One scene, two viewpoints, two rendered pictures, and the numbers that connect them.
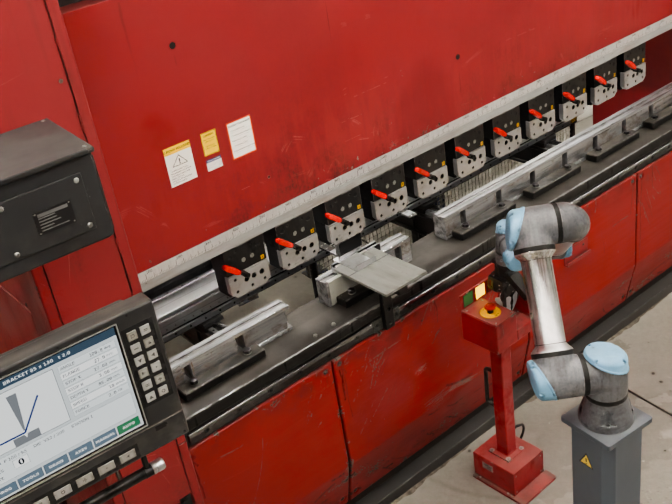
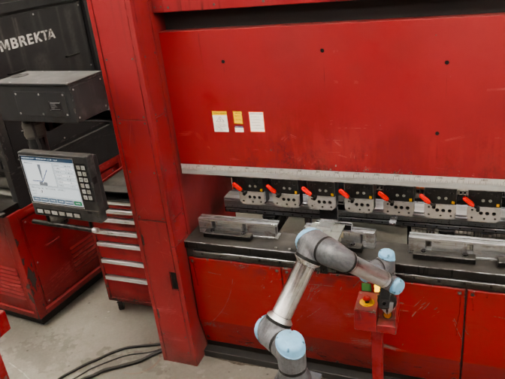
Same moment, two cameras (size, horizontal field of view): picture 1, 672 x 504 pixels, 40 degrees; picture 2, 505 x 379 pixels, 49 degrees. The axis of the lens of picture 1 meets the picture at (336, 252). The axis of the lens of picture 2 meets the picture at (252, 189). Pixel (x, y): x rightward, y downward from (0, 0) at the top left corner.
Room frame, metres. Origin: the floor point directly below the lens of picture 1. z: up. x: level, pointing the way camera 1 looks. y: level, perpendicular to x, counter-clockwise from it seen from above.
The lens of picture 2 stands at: (1.00, -2.14, 2.45)
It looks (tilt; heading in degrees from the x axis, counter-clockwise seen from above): 24 degrees down; 59
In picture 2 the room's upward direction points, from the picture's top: 6 degrees counter-clockwise
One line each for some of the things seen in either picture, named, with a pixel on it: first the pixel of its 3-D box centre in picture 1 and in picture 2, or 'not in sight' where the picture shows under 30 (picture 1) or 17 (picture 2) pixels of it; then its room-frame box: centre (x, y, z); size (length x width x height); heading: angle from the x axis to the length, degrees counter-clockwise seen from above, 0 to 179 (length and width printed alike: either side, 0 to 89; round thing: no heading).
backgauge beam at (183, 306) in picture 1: (379, 205); (410, 213); (3.21, -0.20, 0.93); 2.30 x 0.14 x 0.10; 125
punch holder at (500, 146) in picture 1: (499, 130); (484, 202); (3.17, -0.68, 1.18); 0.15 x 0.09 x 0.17; 125
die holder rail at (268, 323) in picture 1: (223, 348); (238, 225); (2.41, 0.40, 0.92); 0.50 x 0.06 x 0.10; 125
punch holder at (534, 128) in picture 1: (533, 112); not in sight; (3.29, -0.84, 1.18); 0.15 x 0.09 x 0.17; 125
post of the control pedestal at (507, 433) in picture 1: (503, 394); (377, 364); (2.61, -0.52, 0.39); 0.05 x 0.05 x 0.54; 37
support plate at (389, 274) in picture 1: (379, 271); (322, 236); (2.61, -0.13, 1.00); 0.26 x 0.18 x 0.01; 35
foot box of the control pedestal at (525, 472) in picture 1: (513, 465); not in sight; (2.59, -0.54, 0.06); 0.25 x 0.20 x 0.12; 37
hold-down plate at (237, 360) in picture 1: (222, 371); (228, 234); (2.33, 0.41, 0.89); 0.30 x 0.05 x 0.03; 125
